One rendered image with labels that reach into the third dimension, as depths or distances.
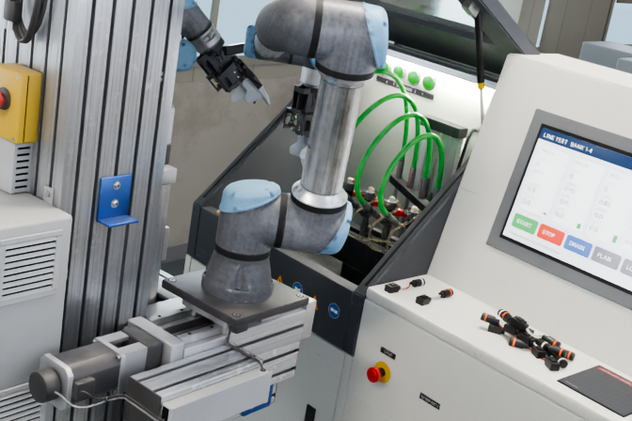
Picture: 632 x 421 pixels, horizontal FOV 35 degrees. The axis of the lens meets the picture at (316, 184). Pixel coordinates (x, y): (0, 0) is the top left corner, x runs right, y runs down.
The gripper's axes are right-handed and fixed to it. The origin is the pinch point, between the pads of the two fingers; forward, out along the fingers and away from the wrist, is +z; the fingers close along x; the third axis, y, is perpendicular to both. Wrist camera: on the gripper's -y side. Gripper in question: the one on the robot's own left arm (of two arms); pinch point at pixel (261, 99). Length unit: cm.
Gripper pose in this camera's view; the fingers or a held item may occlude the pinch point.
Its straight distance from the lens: 265.5
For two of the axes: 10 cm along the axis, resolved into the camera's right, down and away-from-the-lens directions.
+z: 5.5, 7.1, 4.4
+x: 5.3, 1.1, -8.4
